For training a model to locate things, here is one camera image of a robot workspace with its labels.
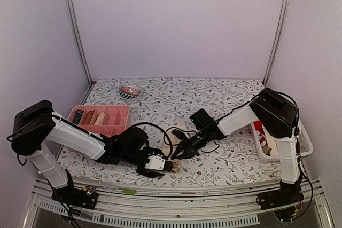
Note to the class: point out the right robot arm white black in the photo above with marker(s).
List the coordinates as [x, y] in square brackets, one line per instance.
[276, 111]

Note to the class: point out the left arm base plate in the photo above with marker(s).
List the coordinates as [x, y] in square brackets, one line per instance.
[75, 197]

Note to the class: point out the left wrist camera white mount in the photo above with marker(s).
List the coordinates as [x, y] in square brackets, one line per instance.
[158, 163]

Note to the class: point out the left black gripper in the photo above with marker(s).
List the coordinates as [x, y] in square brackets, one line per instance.
[149, 174]

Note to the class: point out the cream garment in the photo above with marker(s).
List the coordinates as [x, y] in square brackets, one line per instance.
[178, 165]

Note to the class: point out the aluminium frame post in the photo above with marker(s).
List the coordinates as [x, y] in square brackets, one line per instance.
[78, 40]
[276, 41]

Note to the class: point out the red garment in basket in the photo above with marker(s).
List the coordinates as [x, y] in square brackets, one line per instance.
[260, 132]

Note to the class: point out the green tape piece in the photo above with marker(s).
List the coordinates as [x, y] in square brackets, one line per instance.
[128, 191]

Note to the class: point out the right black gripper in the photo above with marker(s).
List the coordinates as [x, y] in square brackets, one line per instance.
[187, 154]

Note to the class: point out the floral patterned table mat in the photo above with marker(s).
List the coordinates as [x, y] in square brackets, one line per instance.
[166, 102]

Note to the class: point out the left aluminium frame post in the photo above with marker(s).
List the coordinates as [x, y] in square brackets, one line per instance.
[78, 40]

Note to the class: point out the brown rolled underwear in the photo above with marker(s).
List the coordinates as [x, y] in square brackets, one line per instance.
[88, 118]

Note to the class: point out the black white rolled underwear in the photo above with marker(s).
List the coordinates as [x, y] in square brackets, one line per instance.
[78, 116]

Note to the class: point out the cream underwear navy trim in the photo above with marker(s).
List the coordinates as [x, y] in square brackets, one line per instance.
[99, 119]

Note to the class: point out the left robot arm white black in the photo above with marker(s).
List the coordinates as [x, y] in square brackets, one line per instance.
[39, 123]

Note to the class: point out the right aluminium frame post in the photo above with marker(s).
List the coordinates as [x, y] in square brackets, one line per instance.
[276, 41]

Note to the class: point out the aluminium front rail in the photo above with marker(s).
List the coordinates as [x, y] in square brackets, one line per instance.
[220, 206]

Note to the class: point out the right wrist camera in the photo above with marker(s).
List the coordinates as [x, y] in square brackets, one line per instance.
[179, 134]

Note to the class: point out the white plastic laundry basket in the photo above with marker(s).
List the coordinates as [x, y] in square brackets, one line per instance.
[306, 146]

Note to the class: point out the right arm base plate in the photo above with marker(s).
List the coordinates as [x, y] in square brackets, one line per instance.
[278, 198]

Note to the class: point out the pink divided organizer box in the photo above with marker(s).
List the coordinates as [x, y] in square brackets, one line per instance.
[115, 122]

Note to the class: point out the small patterned bowl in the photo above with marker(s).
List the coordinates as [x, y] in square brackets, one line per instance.
[130, 94]

